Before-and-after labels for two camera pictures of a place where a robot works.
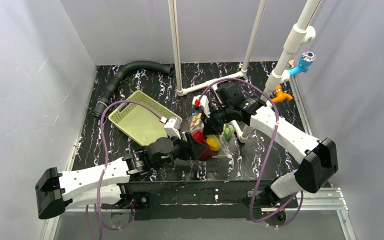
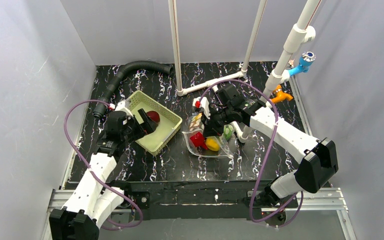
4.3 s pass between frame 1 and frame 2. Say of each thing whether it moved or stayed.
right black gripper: stayed
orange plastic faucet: stayed
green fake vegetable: stayed
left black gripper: moved
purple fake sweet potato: moved
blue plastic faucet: stayed
